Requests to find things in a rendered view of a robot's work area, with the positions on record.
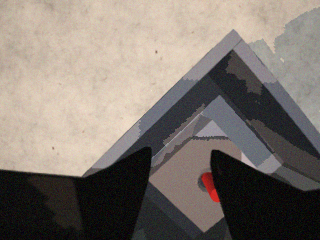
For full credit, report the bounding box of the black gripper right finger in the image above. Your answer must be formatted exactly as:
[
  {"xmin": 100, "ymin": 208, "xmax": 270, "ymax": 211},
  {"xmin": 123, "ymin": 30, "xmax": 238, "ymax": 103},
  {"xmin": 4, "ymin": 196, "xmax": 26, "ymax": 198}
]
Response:
[{"xmin": 210, "ymin": 150, "xmax": 320, "ymax": 240}]

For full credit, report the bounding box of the dark grey open box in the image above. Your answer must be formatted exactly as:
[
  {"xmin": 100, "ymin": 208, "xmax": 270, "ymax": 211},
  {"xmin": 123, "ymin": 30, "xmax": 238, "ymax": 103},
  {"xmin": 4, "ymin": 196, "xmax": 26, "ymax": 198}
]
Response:
[{"xmin": 82, "ymin": 29, "xmax": 320, "ymax": 240}]

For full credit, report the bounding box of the dark red peg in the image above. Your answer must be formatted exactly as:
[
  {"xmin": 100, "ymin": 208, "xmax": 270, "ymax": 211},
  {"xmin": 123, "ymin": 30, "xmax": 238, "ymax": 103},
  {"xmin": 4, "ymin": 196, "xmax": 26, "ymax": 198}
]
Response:
[{"xmin": 201, "ymin": 172, "xmax": 220, "ymax": 202}]

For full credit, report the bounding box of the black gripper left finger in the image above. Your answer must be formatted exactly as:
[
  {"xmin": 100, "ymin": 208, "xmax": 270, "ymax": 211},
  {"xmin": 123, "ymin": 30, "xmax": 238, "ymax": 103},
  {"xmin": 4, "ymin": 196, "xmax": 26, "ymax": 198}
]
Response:
[{"xmin": 0, "ymin": 147, "xmax": 151, "ymax": 240}]

